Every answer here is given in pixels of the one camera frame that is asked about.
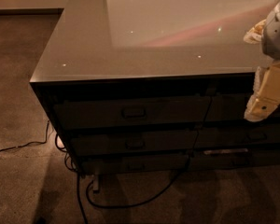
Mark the thick black floor cable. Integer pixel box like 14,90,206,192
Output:
54,133,190,224

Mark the dark cabinet with glossy top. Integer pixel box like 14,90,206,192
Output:
30,0,280,175

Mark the thin black floor cable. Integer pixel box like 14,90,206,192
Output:
0,120,50,161

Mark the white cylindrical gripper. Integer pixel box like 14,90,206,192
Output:
244,1,280,122

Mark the dark wall baseboard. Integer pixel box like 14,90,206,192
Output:
0,7,63,16

